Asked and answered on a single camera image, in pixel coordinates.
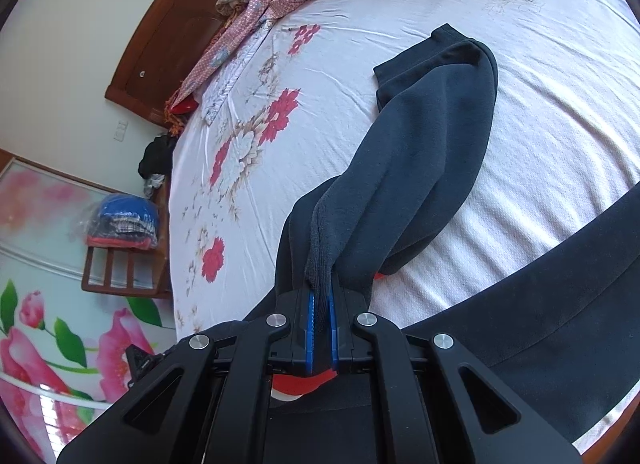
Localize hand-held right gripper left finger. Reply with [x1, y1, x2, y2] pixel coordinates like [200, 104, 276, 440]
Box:
[56, 288, 317, 464]

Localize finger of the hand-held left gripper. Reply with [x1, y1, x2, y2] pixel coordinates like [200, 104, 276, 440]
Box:
[125, 343, 162, 389]

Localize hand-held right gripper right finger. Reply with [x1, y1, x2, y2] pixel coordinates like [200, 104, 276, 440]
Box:
[326, 289, 584, 464]

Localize dark navy fleece pants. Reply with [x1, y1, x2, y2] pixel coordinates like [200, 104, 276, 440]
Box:
[240, 23, 640, 451]

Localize brown wooden chair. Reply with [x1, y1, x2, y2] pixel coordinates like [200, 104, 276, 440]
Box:
[81, 238, 174, 300]

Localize plastic bag of clothes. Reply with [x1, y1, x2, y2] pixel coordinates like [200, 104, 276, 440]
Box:
[75, 194, 160, 251]

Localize floral print wardrobe door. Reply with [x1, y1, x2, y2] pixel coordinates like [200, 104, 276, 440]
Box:
[0, 156, 177, 456]

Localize pile of dark clothes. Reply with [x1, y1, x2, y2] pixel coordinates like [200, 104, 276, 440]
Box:
[138, 134, 177, 197]

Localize folded white floral sheet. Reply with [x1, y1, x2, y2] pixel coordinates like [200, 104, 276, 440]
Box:
[201, 29, 277, 126]

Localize brown wooden headboard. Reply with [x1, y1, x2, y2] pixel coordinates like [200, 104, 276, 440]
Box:
[105, 0, 297, 126]

